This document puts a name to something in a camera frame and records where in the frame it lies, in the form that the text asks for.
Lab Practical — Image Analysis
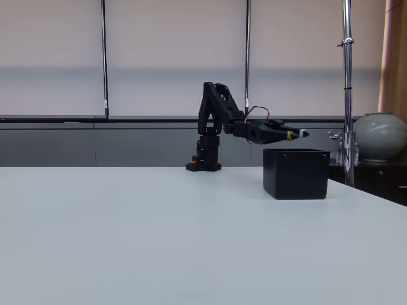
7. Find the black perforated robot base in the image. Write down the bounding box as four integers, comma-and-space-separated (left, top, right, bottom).
185, 160, 223, 173

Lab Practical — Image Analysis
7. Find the black open plastic box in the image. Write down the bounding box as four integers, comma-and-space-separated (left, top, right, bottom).
262, 147, 331, 201

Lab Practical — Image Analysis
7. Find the chrome vertical pole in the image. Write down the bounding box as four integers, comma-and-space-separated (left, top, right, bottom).
341, 0, 356, 187

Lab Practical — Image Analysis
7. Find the white roller blind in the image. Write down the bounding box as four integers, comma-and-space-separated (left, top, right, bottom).
107, 0, 247, 117
250, 0, 382, 117
0, 0, 104, 116

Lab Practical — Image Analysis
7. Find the black window mullion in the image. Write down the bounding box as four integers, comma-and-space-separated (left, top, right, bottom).
100, 0, 110, 119
244, 0, 252, 119

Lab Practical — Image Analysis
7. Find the grey round ceramic vase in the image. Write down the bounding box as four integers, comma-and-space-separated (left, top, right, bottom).
352, 111, 404, 163

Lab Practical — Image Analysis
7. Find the dark wooden cabinet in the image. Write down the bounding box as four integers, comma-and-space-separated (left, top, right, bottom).
328, 158, 407, 207

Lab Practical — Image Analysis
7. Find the dark window sill ledge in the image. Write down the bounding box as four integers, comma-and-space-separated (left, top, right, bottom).
0, 114, 365, 125

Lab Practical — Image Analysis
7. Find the red white gripper servo cable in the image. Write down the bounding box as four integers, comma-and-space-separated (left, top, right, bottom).
243, 105, 271, 124

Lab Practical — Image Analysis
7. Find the brown wooden wall panel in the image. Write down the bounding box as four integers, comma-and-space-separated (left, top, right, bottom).
377, 0, 407, 114

